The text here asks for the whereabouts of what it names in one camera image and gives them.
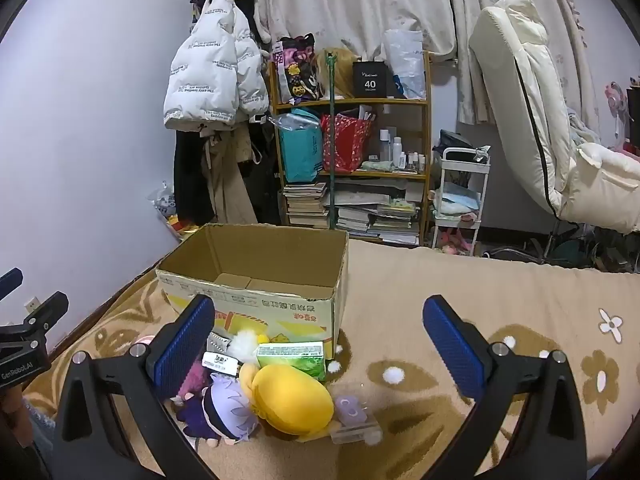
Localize white fluffy plush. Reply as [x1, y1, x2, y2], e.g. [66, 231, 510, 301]
[227, 330, 261, 363]

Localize pink plush toy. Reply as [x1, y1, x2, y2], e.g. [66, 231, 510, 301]
[172, 360, 211, 402]

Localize black coat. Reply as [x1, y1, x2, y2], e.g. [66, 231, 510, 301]
[173, 130, 206, 226]

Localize printed cartoon bag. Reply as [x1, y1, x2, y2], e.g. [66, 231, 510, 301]
[272, 34, 323, 103]

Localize beige coat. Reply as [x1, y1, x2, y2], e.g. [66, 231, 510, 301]
[200, 127, 258, 226]

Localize plastic bag of toys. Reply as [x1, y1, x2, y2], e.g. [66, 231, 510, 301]
[147, 182, 186, 233]

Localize printed cardboard box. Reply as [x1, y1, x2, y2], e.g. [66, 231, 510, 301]
[155, 223, 349, 361]

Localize white haired plush doll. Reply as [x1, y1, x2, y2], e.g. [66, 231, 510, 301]
[177, 372, 263, 443]

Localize group of white bottles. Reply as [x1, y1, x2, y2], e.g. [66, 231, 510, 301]
[377, 129, 428, 171]

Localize clear packet with purple charm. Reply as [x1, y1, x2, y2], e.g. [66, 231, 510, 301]
[330, 394, 383, 445]

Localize green tissue pack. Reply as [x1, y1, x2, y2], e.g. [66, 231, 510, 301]
[256, 341, 327, 382]

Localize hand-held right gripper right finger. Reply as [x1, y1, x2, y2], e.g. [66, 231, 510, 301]
[422, 295, 588, 480]

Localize person's left forearm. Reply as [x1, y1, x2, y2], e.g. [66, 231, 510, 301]
[0, 390, 56, 480]

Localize clear plastic bag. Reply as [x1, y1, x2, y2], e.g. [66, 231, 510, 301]
[382, 29, 427, 100]

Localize stacks of books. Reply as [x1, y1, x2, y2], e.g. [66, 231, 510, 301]
[282, 180, 423, 246]

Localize red gift bag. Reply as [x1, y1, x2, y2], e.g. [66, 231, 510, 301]
[320, 112, 373, 173]

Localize black bag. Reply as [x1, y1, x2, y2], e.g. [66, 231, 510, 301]
[434, 130, 481, 161]

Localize beige flower print blanket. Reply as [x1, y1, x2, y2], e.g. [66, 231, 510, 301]
[22, 240, 640, 480]

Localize white trolley cart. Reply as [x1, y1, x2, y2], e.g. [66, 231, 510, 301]
[430, 146, 491, 256]

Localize green pole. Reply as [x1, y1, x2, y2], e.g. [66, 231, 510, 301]
[324, 52, 339, 231]

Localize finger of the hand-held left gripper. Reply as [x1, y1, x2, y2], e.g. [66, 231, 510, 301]
[21, 291, 70, 332]
[0, 268, 24, 302]

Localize light blue pillow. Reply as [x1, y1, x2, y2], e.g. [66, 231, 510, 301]
[434, 182, 483, 216]

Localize white puffer jacket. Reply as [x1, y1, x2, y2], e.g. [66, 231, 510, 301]
[163, 0, 271, 132]

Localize pink desk fan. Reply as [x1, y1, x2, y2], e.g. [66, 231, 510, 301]
[605, 80, 640, 153]

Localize yellow plush toy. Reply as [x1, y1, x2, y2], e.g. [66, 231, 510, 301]
[239, 362, 335, 436]

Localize cream curtain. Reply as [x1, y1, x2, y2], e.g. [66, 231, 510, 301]
[252, 0, 601, 126]

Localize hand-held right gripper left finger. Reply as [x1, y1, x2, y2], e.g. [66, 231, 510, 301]
[52, 294, 221, 480]

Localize small white labelled packet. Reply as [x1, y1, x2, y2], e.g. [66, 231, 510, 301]
[202, 351, 241, 376]

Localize black box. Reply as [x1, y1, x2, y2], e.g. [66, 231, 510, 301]
[352, 60, 390, 98]

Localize wooden shelf rack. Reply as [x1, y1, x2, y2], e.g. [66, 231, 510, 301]
[269, 52, 432, 248]

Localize blonde wig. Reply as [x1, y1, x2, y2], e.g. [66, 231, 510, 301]
[314, 47, 362, 100]

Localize pink soft toy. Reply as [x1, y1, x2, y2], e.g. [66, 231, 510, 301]
[440, 227, 473, 256]

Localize teal shopping bag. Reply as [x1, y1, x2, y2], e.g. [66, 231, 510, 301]
[277, 108, 325, 183]

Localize cream recliner chair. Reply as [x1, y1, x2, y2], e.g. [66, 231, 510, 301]
[468, 0, 640, 235]

